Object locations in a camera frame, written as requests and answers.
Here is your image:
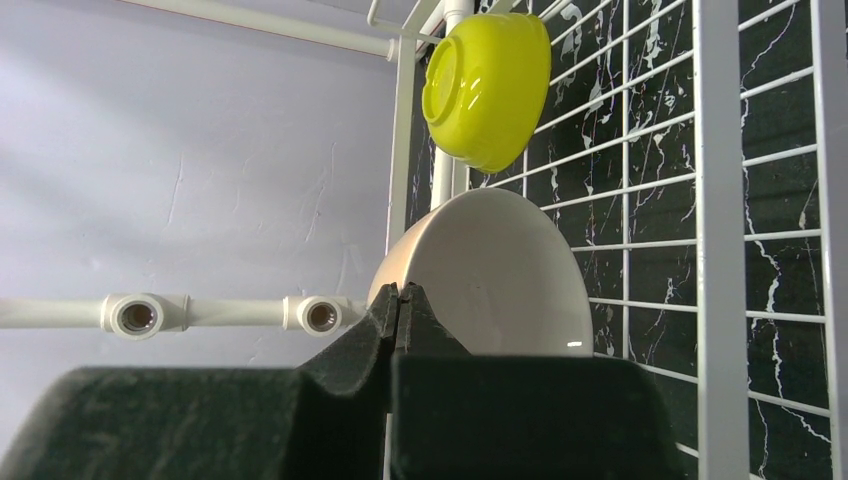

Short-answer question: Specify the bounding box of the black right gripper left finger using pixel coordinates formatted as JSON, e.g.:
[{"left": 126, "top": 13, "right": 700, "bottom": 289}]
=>
[{"left": 1, "top": 284, "right": 399, "bottom": 479}]

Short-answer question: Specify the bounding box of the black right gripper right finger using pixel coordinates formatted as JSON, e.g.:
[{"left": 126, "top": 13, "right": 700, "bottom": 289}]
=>
[{"left": 390, "top": 284, "right": 683, "bottom": 479}]

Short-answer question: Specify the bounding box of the beige ceramic bowl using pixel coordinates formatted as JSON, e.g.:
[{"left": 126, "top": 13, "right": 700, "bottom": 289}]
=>
[{"left": 367, "top": 188, "right": 593, "bottom": 357}]

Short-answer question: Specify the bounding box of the yellow-green plastic bowl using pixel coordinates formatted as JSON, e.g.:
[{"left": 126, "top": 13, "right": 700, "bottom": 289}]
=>
[{"left": 421, "top": 12, "right": 552, "bottom": 174}]

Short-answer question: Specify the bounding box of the white pvc pipe frame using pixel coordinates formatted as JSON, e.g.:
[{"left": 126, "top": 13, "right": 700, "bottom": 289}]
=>
[{"left": 1, "top": 1, "right": 475, "bottom": 340}]

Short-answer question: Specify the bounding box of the white wire dish rack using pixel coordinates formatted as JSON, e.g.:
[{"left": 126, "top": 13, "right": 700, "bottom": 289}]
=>
[{"left": 388, "top": 1, "right": 847, "bottom": 479}]

